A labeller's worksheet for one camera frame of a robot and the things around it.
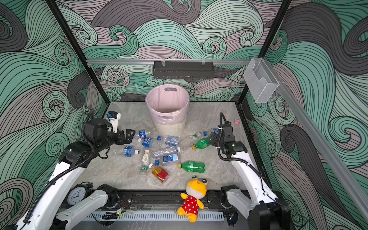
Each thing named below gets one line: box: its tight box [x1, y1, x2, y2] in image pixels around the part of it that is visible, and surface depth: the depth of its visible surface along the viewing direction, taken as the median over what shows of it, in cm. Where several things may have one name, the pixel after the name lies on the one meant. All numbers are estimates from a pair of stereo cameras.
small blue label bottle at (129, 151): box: [123, 145, 140, 157], surface depth 88 cm
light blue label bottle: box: [164, 135, 180, 147], surface depth 94 cm
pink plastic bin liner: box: [146, 84, 190, 126], surface depth 92 cm
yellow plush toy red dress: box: [177, 175, 208, 223], surface depth 71 cm
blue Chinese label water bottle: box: [138, 137, 162, 149], surface depth 92 cm
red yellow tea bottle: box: [148, 162, 170, 184], surface depth 79 cm
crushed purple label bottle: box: [151, 146, 182, 159], surface depth 91 cm
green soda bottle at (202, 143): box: [191, 133, 211, 151], surface depth 92 cm
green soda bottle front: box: [177, 160, 206, 174], surface depth 83 cm
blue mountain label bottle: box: [160, 152, 181, 164], surface depth 85 cm
